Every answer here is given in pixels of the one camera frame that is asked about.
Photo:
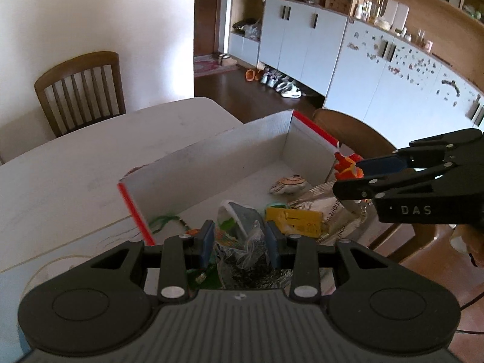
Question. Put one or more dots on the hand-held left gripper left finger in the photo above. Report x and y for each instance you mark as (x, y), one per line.
(207, 244)

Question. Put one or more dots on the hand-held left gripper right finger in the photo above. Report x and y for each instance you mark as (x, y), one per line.
(273, 244)

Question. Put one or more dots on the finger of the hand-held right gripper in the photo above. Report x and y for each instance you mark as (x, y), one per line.
(382, 166)
(363, 189)

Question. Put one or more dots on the orange clownfish toy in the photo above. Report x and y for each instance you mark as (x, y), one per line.
(345, 170)

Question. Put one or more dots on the crinkled clear plastic wrapper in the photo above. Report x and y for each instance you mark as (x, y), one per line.
(245, 264)

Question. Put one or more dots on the yellow red toy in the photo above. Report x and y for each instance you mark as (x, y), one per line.
(298, 221)

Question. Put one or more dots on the silver foil packet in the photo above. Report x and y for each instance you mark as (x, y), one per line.
(336, 215)

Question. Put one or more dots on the clear plastic bag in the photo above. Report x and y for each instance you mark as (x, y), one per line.
(242, 215)

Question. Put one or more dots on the red cardboard box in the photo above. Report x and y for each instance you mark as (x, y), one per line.
(211, 158)

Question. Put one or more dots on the person's right hand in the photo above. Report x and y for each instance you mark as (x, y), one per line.
(463, 242)

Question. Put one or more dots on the wooden slat-back chair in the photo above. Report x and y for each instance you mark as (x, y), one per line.
(351, 132)
(75, 64)

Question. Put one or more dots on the white stickered cabinet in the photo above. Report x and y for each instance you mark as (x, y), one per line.
(397, 94)

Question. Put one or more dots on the row of light sneakers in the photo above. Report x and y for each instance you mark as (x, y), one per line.
(289, 90)

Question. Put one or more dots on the white hallway cabinet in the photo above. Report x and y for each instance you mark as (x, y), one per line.
(298, 45)

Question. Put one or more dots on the orange slippers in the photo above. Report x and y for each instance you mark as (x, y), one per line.
(251, 75)

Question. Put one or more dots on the patterned door rug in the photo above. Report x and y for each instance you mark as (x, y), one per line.
(208, 67)

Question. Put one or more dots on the white slippers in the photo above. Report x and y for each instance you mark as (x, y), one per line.
(227, 60)

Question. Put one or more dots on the grey bag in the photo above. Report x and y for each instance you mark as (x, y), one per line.
(249, 29)

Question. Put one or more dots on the brown door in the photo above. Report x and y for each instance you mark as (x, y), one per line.
(204, 19)

